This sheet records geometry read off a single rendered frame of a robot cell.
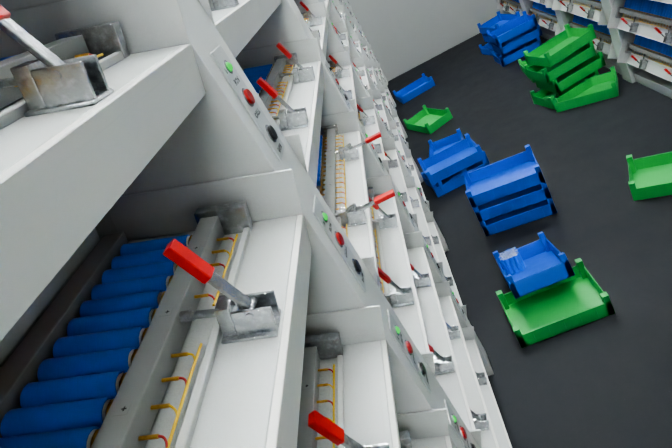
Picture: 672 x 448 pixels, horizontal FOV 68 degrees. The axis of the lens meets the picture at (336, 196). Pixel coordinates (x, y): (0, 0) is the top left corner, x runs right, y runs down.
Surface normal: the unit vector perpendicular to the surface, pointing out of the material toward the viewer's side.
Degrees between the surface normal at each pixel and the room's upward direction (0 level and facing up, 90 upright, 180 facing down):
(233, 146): 90
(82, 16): 90
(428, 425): 90
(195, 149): 90
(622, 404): 0
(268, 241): 19
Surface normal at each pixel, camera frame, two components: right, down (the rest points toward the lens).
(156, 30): 0.00, 0.46
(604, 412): -0.48, -0.78
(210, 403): -0.17, -0.88
